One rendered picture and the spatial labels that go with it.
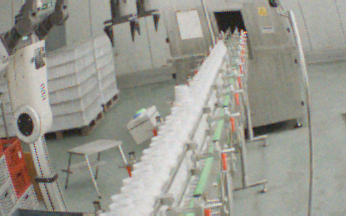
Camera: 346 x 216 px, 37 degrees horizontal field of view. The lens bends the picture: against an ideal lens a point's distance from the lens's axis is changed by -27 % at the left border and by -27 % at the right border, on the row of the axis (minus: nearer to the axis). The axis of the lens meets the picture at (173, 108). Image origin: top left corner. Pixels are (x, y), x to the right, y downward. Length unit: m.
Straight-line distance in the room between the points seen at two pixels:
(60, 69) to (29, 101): 6.02
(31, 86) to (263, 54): 4.33
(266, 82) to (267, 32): 0.54
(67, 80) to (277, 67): 3.09
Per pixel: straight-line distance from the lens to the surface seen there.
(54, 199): 2.38
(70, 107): 8.29
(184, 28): 6.32
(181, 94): 1.94
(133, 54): 12.06
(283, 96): 6.37
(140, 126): 2.11
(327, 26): 11.95
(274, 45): 6.30
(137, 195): 1.11
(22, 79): 2.23
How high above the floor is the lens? 1.46
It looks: 9 degrees down
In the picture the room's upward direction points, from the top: 10 degrees counter-clockwise
